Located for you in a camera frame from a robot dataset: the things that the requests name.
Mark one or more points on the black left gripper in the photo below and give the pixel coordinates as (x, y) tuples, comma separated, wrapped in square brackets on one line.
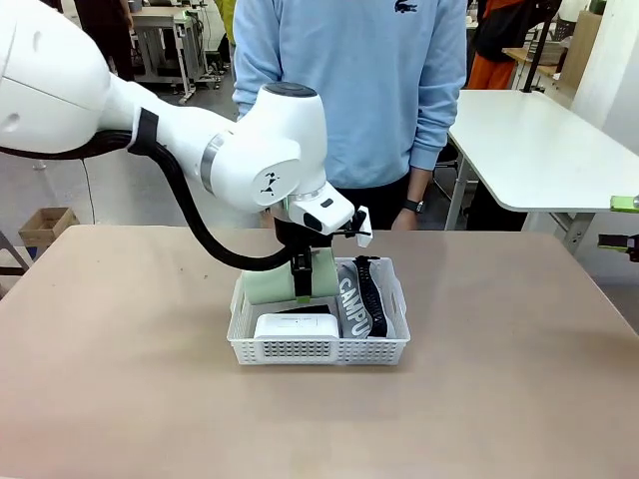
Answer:
[(294, 237)]

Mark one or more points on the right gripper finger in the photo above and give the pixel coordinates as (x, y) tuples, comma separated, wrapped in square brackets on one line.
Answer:
[(621, 244), (624, 202)]

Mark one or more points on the pale green cylinder roll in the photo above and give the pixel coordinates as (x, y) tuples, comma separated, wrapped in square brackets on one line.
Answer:
[(269, 284)]

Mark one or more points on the white device with dark screen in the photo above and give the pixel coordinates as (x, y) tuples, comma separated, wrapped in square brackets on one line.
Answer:
[(294, 327)]

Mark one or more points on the grey pencil case black zipper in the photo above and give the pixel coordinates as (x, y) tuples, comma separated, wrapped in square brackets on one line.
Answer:
[(352, 304)]

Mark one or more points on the person's left forearm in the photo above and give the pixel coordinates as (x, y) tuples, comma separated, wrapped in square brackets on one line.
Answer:
[(424, 164)]

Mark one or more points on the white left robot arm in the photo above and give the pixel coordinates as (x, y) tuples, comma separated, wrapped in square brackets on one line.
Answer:
[(60, 75)]

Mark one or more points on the white perforated plastic basket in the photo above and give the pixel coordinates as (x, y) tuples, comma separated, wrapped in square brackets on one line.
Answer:
[(369, 349)]

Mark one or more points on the person's left hand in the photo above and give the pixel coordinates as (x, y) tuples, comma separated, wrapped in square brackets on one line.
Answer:
[(404, 220)]

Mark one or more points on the white background table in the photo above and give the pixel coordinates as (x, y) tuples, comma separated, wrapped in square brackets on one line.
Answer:
[(524, 140)]

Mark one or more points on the dark wristwatch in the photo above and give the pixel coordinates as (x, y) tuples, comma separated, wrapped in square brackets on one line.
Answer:
[(413, 205)]

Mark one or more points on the wooden background table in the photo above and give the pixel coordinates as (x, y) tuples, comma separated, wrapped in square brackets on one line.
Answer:
[(544, 62)]

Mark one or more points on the black clamp pole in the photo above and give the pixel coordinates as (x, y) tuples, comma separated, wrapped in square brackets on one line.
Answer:
[(534, 50)]

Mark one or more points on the person in light blue sweater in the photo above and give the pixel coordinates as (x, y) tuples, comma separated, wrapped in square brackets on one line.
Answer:
[(359, 100)]

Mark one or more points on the person in orange clothes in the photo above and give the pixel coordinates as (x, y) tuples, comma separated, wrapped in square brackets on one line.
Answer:
[(499, 45)]

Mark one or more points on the cardboard box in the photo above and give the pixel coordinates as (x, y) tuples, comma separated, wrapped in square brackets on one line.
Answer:
[(47, 227)]

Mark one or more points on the grey metal workbench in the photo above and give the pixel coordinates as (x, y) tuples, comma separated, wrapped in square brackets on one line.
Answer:
[(165, 35)]

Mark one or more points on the person in dark clothes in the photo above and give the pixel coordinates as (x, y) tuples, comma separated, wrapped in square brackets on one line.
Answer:
[(110, 35)]

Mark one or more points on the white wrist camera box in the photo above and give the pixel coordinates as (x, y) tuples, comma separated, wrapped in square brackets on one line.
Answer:
[(364, 227)]

